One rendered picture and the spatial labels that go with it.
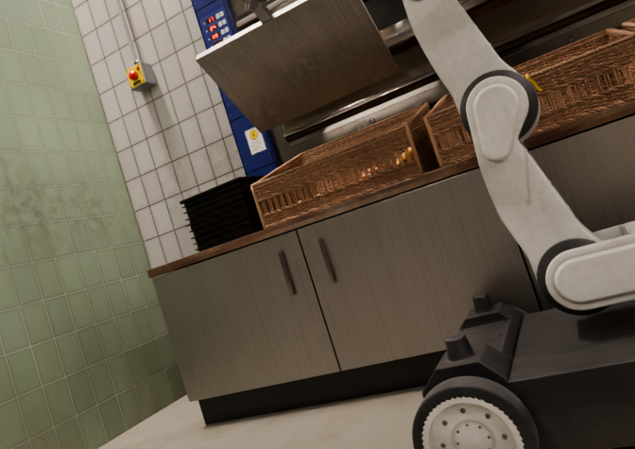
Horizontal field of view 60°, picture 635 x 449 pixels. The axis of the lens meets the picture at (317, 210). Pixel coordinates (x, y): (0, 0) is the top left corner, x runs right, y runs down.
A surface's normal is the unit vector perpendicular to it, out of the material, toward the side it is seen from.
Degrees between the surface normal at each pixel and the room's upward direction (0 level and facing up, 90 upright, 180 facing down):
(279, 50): 140
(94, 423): 90
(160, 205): 90
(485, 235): 90
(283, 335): 90
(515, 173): 114
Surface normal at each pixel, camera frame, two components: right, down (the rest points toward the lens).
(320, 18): -0.03, 0.78
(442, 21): -0.11, 0.40
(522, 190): -0.32, 0.49
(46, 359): 0.86, -0.30
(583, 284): -0.40, 0.07
